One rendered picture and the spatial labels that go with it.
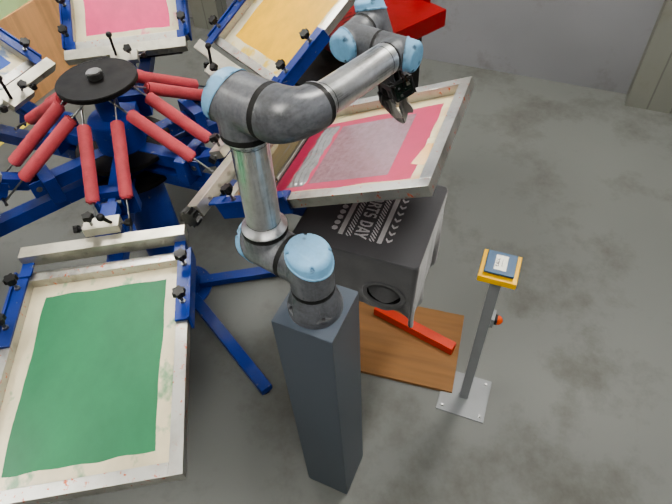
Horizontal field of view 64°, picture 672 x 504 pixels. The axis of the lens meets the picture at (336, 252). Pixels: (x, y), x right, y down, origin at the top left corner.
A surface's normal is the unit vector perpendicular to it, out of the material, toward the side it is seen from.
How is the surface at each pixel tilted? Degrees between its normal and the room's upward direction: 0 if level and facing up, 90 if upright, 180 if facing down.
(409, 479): 0
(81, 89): 0
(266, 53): 32
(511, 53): 90
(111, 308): 0
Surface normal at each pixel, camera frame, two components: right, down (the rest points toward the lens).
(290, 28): -0.45, -0.29
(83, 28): 0.04, -0.17
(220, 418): -0.04, -0.66
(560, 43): -0.41, 0.69
